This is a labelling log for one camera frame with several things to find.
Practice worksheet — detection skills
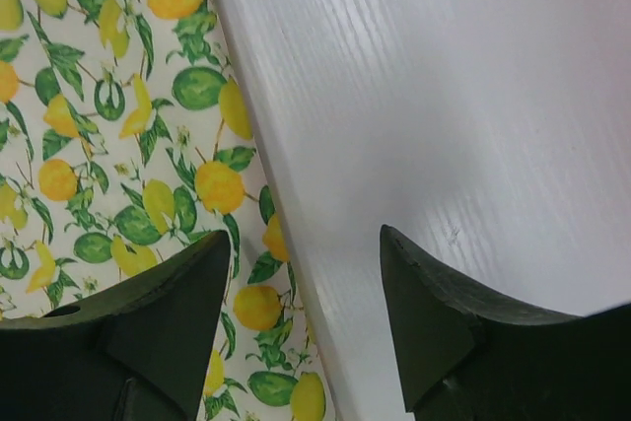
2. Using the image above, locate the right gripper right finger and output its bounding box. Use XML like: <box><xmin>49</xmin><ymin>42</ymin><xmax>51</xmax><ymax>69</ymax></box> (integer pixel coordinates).
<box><xmin>380</xmin><ymin>225</ymin><xmax>630</xmax><ymax>420</ymax></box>

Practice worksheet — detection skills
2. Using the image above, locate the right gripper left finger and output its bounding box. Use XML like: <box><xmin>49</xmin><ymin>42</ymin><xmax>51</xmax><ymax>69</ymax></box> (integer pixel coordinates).
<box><xmin>1</xmin><ymin>231</ymin><xmax>232</xmax><ymax>420</ymax></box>

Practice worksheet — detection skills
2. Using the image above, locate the lemon print skirt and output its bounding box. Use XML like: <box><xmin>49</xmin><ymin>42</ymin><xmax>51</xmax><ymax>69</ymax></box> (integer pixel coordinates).
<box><xmin>1</xmin><ymin>0</ymin><xmax>336</xmax><ymax>420</ymax></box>

